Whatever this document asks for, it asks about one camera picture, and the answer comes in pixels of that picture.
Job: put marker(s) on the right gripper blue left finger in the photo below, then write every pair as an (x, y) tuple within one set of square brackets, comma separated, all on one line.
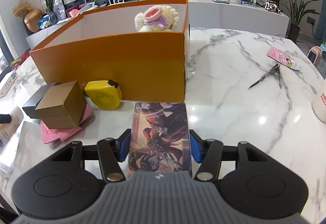
[(111, 152)]

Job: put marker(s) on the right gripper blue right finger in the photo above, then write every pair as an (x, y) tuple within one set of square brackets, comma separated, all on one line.
[(207, 153)]

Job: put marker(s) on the dark grey gift box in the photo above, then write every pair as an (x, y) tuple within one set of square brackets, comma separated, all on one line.
[(30, 106)]

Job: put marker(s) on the pink illustrated card box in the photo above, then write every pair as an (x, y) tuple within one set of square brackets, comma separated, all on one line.
[(159, 139)]

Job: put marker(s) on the yellow tape measure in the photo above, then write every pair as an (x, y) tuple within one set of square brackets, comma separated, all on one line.
[(106, 95)]

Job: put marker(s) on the gold cardboard box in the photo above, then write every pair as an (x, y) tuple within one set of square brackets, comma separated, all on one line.
[(62, 106)]

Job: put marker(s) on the cream crochet sheep doll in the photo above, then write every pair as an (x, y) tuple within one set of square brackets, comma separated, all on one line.
[(157, 18)]

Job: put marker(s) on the red feather decoration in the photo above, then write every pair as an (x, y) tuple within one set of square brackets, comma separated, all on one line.
[(18, 62)]

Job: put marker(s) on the large orange cardboard box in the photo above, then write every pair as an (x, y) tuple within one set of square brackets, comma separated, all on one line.
[(103, 44)]

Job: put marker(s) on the metal scissors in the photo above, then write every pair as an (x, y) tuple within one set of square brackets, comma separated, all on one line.
[(275, 69)]

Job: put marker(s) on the golden vase with dried flowers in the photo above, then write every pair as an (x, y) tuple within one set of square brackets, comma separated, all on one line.
[(30, 16)]

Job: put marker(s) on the white thermos bottle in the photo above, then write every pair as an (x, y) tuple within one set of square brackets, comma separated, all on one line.
[(319, 104)]

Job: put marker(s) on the white marble tv cabinet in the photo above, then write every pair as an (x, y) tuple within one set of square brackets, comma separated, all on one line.
[(232, 19)]

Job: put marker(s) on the pink small heater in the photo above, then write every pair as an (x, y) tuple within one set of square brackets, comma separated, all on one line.
[(315, 55)]

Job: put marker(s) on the cow figurine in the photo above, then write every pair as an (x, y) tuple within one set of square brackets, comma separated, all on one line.
[(272, 7)]

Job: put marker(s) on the potted plant right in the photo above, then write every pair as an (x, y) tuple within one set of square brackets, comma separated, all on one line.
[(297, 10)]

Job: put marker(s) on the pink keychain card package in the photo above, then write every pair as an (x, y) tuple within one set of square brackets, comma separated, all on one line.
[(282, 58)]

